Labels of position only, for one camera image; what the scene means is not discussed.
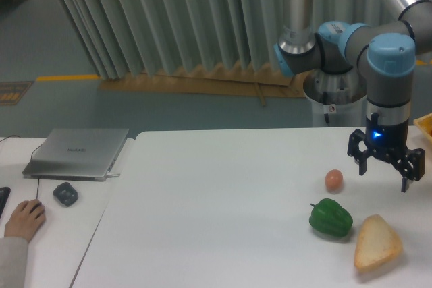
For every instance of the brown cardboard sheet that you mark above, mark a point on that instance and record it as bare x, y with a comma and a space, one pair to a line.
263, 84

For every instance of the yellow wicker basket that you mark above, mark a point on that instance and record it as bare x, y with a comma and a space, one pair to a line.
424, 124

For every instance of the brown egg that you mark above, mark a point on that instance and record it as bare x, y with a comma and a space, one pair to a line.
334, 180

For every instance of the black small controller device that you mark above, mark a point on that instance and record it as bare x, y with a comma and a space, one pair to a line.
66, 194

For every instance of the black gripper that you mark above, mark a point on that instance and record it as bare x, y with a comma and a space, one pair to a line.
387, 143

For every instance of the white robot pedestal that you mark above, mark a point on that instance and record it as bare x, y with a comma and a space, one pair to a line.
336, 100

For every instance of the black keyboard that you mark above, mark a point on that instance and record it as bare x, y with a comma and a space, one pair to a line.
4, 195

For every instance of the black computer mouse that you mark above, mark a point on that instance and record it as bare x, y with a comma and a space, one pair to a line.
38, 210

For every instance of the green bell pepper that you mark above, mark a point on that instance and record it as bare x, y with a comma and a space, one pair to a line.
330, 218

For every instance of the person's hand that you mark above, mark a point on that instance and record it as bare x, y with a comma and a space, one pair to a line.
20, 223

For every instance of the grey sleeved forearm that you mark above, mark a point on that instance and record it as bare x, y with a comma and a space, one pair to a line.
14, 255

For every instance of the silver closed laptop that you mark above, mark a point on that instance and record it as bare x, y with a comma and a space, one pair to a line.
77, 154

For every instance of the pale green pleated curtain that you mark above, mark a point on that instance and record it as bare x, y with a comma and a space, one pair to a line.
132, 36

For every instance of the toasted bread slice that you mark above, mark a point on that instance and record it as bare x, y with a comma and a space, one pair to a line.
377, 244

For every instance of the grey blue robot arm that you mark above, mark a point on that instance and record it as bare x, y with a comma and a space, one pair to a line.
378, 64

